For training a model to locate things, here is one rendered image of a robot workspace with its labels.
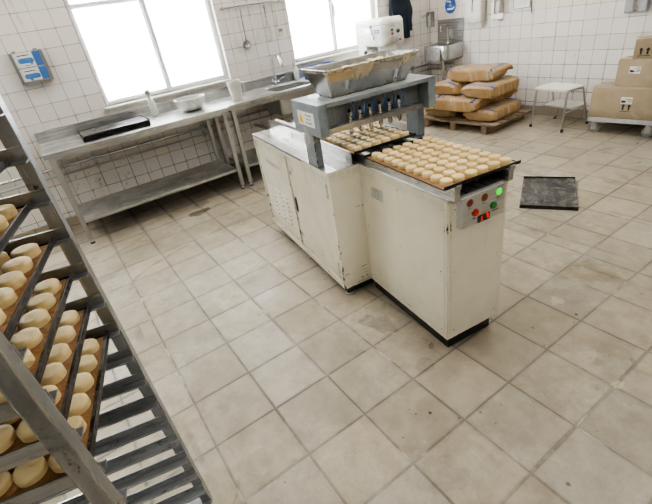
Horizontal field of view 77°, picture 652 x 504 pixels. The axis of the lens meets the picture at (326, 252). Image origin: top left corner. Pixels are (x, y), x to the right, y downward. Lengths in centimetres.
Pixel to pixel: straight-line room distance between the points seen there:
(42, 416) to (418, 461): 141
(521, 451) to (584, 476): 21
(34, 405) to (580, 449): 177
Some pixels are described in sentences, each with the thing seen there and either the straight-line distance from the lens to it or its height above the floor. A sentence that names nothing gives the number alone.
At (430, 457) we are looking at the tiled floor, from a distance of 185.
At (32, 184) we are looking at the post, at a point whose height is 135.
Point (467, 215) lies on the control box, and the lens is 178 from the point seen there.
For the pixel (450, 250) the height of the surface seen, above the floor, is 60.
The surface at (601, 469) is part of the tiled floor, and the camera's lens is 195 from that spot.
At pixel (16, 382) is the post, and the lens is 70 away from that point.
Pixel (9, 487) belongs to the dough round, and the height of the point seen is 95.
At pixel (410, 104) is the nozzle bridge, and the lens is 246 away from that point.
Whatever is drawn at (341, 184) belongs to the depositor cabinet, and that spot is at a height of 76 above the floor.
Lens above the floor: 156
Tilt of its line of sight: 30 degrees down
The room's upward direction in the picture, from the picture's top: 10 degrees counter-clockwise
